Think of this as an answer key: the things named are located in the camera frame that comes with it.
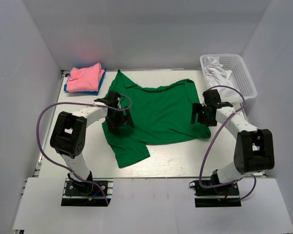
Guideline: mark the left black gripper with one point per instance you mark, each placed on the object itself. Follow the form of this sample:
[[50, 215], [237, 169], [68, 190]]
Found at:
[[124, 120]]

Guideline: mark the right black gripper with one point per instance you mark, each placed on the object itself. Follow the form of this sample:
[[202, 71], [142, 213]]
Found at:
[[196, 108]]

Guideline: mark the green t shirt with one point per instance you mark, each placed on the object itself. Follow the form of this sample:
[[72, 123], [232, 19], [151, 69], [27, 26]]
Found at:
[[160, 116]]

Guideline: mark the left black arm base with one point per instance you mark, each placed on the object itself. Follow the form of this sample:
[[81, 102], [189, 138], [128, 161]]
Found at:
[[75, 195]]

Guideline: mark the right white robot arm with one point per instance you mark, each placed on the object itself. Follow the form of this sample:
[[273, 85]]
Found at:
[[254, 150]]

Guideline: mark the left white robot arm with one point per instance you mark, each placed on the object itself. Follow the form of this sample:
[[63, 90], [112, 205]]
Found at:
[[68, 136]]

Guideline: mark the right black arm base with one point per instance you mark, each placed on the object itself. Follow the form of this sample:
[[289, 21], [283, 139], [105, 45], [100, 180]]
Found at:
[[224, 196]]

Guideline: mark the blue folded t shirt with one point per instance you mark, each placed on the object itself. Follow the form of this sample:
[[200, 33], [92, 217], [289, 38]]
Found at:
[[95, 93]]

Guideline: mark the white crumpled t shirt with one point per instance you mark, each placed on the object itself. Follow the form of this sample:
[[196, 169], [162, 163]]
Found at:
[[216, 75]]

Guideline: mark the white plastic basket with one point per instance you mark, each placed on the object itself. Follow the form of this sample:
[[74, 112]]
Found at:
[[240, 77]]

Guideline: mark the pink folded t shirt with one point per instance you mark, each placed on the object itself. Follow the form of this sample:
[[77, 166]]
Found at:
[[85, 79]]

